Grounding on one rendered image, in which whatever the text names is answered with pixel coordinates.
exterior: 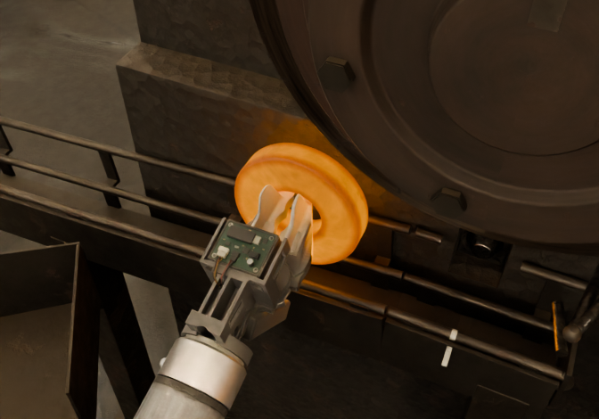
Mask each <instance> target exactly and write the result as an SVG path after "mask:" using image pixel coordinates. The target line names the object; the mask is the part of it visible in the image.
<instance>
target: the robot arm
mask: <svg viewBox="0 0 599 419"><path fill-rule="evenodd" d="M291 206H292V207H291ZM290 207H291V221H290V224H289V225H288V226H287V227H286V228H285V229H284V230H283V231H282V232H281V233H280V235H278V234H276V230H277V227H278V226H279V224H280V223H281V222H282V221H283V220H284V219H285V218H286V217H287V213H288V210H289V208H290ZM220 231H221V233H220ZM219 233H220V234H219ZM218 235H219V236H218ZM216 239H217V240H216ZM215 241H216V242H215ZM214 242H215V244H214ZM213 244H214V246H213ZM212 246H213V248H212ZM211 248H212V249H211ZM210 249H211V251H210ZM209 251H210V252H209ZM312 258H313V213H312V203H311V202H310V201H308V200H307V199H306V198H304V197H302V196H301V195H300V194H296V193H292V192H277V191H276V190H275V189H274V187H273V186H271V185H266V186H265V187H264V188H263V189H262V191H261V193H260V195H259V198H258V213H257V215H256V216H255V218H254V219H253V220H251V222H249V223H247V224H243V223H241V222H238V221H235V220H232V219H226V218H223V219H222V220H221V222H220V224H219V226H218V228H217V230H216V232H215V233H214V235H213V237H212V238H211V240H210V242H209V245H208V247H207V248H206V250H205V251H204V253H203V255H202V257H201V259H200V263H201V265H202V267H203V269H204V270H205V272H206V274H207V276H208V277H209V279H210V281H211V282H212V285H211V287H210V289H209V292H208V294H207V296H206V298H205V300H204V301H203V302H202V304H201V307H200V309H199V311H195V310H193V309H192V311H191V313H190V315H189V316H188V317H187V319H186V321H185V323H186V325H185V328H184V330H183V331H182V332H181V336H182V337H180V338H177V339H176V341H175V343H174V345H173V346H172V348H171V350H170V352H169V353H168V356H167V358H163V359H162V360H161V361H160V367H161V369H160V371H159V372H158V374H157V375H156V377H155V379H154V381H153V383H152V385H151V387H150V389H149V390H148V392H147V394H146V396H145V397H144V400H143V402H142V404H141V406H140V407H139V409H138V410H137V412H136V414H135V417H134V419H225V417H226V415H227V413H228V411H229V410H230V408H231V406H232V404H233V403H234V400H235V398H236V396H237V393H238V391H239V389H240V388H241V386H242V383H243V381H244V379H245V376H246V374H247V373H246V370H245V367H247V366H248V364H249V362H250V359H251V357H252V355H253V353H252V351H251V350H250V348H249V347H247V346H246V345H245V344H244V343H242V342H241V341H240V338H243V339H244V340H247V341H251V340H252V339H254V338H256V337H257V336H259V335H261V334H262V333H264V332H265V331H267V330H269V329H270V328H272V327H274V326H275V325H278V324H279V323H281V322H282V321H283V320H285V319H286V317H287V313H288V310H289V307H290V304H291V303H290V301H289V300H287V299H286V298H287V297H288V295H289V294H290V293H291V290H293V291H296V292H298V291H299V288H300V283H301V282H302V280H303V279H304V278H305V276H306V275H307V273H308V270H309V269H310V266H311V262H312Z"/></svg>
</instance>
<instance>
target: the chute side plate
mask: <svg viewBox="0 0 599 419"><path fill-rule="evenodd" d="M0 230H2V231H5V232H7V233H10V234H14V235H17V236H19V237H22V238H25V239H28V240H31V241H33V242H38V243H40V244H43V245H45V246H51V245H53V243H52V240H51V236H52V237H53V238H56V239H59V240H61V241H64V242H67V243H71V242H80V245H81V247H82V249H83V250H84V252H85V254H86V259H87V260H89V261H92V262H94V263H97V264H100V265H103V266H106V267H110V268H112V269H115V270H118V271H120V272H123V273H126V274H129V275H133V276H136V277H138V278H141V279H144V280H146V281H149V282H152V283H156V284H159V285H161V286H164V287H167V288H169V289H172V290H175V291H178V292H182V293H185V294H187V295H190V296H193V297H195V298H198V299H201V300H205V298H206V296H207V294H208V292H209V289H210V287H211V285H212V282H211V281H210V279H209V277H208V276H207V274H206V272H205V270H204V269H203V267H202V265H201V263H200V259H199V258H196V257H194V256H192V255H189V254H186V253H183V252H181V251H175V250H172V249H170V248H167V247H164V246H161V245H158V244H156V243H152V242H147V241H145V240H142V239H139V238H136V237H134V236H130V235H127V234H122V233H120V232H117V231H114V230H111V229H108V228H105V227H102V226H98V225H95V224H92V223H89V222H86V221H83V220H79V219H76V218H72V217H69V216H67V215H63V214H61V213H58V212H55V211H52V210H49V209H45V208H41V207H38V206H36V205H33V204H30V203H27V202H25V201H19V200H16V199H13V198H11V197H8V196H5V195H2V194H0ZM286 299H287V300H289V301H290V303H291V304H290V307H289V310H288V313H287V317H286V319H285V320H283V321H282V322H281V323H279V324H278V326H281V327H283V328H285V329H288V330H291V331H294V332H296V333H301V334H304V335H307V336H309V337H311V338H314V339H317V340H320V341H324V342H327V343H330V344H332V345H334V346H337V347H340V348H343V349H347V350H350V351H353V352H356V353H358V354H360V355H363V356H366V357H370V358H373V359H376V360H379V361H381V362H383V363H386V364H388V365H391V366H395V367H396V368H399V369H401V370H404V371H407V372H409V373H411V374H415V375H417V376H420V377H422V378H424V379H427V380H429V381H432V382H435V383H437V384H440V385H442V386H445V387H448V388H449V389H452V390H456V391H458V392H461V393H463V394H465V395H467V396H470V397H472V396H473V393H474V391H475V389H476V386H477V385H481V386H483V387H486V388H488V389H491V390H494V391H497V392H499V393H502V394H505V395H506V396H509V397H511V398H516V399H518V400H520V401H522V402H525V403H528V404H529V408H528V410H527V412H526V414H525V416H524V418H527V419H539V418H540V416H541V415H542V413H543V412H544V410H545V408H546V405H547V404H548V402H549V400H550V398H551V397H552V396H553V394H554V392H555V390H556V388H557V386H558V381H556V380H553V379H551V378H548V377H545V376H543V375H541V374H535V373H532V372H531V371H528V370H525V369H523V368H520V367H518V366H515V365H512V364H510V363H507V362H505V361H503V360H500V359H497V358H494V357H491V356H488V355H486V354H483V353H480V352H478V351H476V350H473V349H469V348H466V347H464V346H462V345H459V344H456V343H453V342H452V341H447V340H445V339H442V338H440V337H437V336H435V335H432V334H429V333H426V332H423V331H419V330H417V329H414V328H412V327H410V326H407V325H403V324H401V323H399V322H397V321H394V320H391V319H388V318H387V319H386V321H385V326H384V331H383V316H379V315H375V314H373V313H370V312H366V311H364V310H361V309H357V308H352V307H350V306H348V305H345V304H342V303H339V302H337V301H334V300H328V299H326V298H323V297H320V296H317V295H315V294H312V293H308V292H304V291H301V290H299V291H298V292H296V291H293V290H291V293H290V294H289V295H288V297H287V298H286ZM447 346H449V347H451V348H452V351H451V354H450V357H449V360H448V363H447V366H442V361H443V358H444V356H445V352H446V349H447Z"/></svg>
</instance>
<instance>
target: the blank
mask: <svg viewBox="0 0 599 419"><path fill-rule="evenodd" d="M266 185H271V186H273V187H274V189H275V190H276V191H277V192H292V193H296V194H300V195H301V196H302V197H304V198H306V199H307V200H308V201H310V202H311V203H312V204H313V205H314V206H315V207H316V209H317V211H318V212H319V214H320V217H321V219H318V220H314V219H313V258H312V262H311V264H315V265H326V264H332V263H335V262H338V261H340V260H343V259H345V258H346V257H347V256H348V255H350V254H351V253H352V252H353V251H354V249H355V248H356V247H357V245H358V243H359V241H360V239H361V237H362V235H363V234H364V232H365V230H366V227H367V223H368V207H367V202H366V199H365V196H364V193H363V191H362V189H361V187H360V186H359V184H358V183H357V181H356V179H355V178H354V177H353V176H352V175H351V174H350V173H349V172H348V171H347V170H346V169H345V168H344V167H343V166H342V165H341V164H340V163H339V162H338V161H336V160H334V159H333V158H332V157H330V156H328V155H327V154H325V153H323V152H320V151H318V150H317V149H314V148H312V147H309V146H306V145H303V144H293V143H279V144H271V145H269V146H266V147H264V148H262V149H260V150H258V151H257V152H255V153H254V154H253V155H252V157H251V158H250V159H249V161H248V162H247V163H246V164H245V165H244V167H243V168H242V169H241V171H240V172H239V174H238V176H237V178H236V181H235V186H234V197H235V201H236V205H237V208H238V210H239V212H240V214H241V216H242V218H243V220H244V221H245V223H246V224H247V223H249V222H251V220H253V219H254V218H255V216H256V215H257V213H258V198H259V195H260V193H261V191H262V189H263V188H264V187H265V186H266ZM290 221H291V209H289V210H288V213H287V217H286V218H285V219H284V220H283V221H282V222H281V223H280V224H279V226H278V227H277V230H276V234H278V235H280V233H281V232H282V231H283V230H284V229H285V228H286V227H287V226H288V225H289V224H290Z"/></svg>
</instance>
